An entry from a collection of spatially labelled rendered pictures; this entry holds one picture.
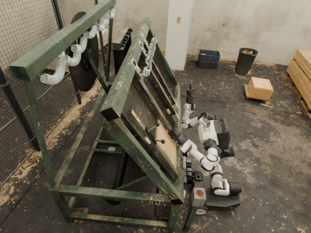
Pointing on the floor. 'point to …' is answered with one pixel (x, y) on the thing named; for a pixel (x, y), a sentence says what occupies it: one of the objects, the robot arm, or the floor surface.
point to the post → (190, 218)
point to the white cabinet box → (178, 32)
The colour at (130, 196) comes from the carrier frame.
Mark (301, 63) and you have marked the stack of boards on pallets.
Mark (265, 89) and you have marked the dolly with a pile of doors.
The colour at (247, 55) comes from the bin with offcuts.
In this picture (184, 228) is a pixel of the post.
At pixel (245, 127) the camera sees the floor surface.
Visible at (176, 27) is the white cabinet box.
